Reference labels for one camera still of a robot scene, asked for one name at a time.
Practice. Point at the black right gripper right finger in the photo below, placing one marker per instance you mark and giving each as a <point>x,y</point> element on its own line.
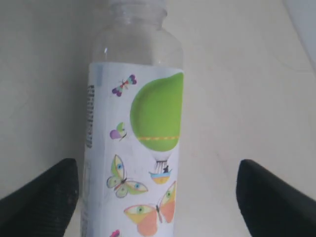
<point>271,207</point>

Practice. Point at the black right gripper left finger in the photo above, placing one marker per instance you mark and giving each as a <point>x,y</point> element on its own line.
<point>43,207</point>

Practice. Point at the square fruit label bottle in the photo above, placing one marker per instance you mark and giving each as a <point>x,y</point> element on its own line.
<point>134,108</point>

